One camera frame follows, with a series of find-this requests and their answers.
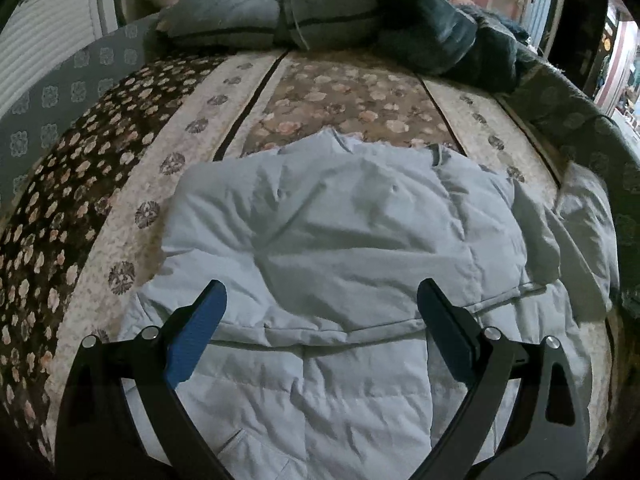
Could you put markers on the ornate framed mirror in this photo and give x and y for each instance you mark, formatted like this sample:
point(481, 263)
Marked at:
point(539, 15)

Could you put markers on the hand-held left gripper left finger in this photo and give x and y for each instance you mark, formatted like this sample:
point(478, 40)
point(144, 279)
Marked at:
point(192, 340)

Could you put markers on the tall black cabinet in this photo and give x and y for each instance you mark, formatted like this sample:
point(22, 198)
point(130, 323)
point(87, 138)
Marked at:
point(575, 20)

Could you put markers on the grey-blue folded quilt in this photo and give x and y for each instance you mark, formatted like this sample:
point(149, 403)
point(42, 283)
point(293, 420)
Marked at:
point(235, 10)

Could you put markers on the light blue puffer jacket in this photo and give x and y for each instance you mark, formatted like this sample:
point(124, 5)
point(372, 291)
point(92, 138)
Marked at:
point(325, 240)

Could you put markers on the dark teal folded blanket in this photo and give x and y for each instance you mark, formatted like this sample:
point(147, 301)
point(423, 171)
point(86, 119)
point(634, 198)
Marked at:
point(425, 20)

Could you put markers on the white wardrobe door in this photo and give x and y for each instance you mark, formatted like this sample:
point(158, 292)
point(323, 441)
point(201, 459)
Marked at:
point(50, 25)

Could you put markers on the floral patterned blanket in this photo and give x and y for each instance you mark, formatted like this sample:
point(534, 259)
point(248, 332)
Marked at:
point(345, 95)

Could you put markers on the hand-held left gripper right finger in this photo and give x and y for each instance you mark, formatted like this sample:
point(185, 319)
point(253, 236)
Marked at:
point(450, 335)

